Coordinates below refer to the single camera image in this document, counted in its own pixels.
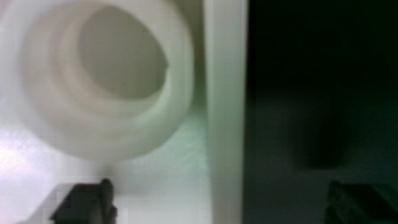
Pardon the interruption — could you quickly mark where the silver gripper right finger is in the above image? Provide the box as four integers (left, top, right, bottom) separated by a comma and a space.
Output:
325, 181, 398, 224

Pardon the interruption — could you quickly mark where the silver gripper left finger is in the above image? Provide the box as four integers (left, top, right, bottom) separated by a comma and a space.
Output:
49, 179, 117, 224

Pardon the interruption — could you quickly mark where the white square table top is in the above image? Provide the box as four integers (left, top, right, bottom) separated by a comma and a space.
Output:
0, 0, 248, 224

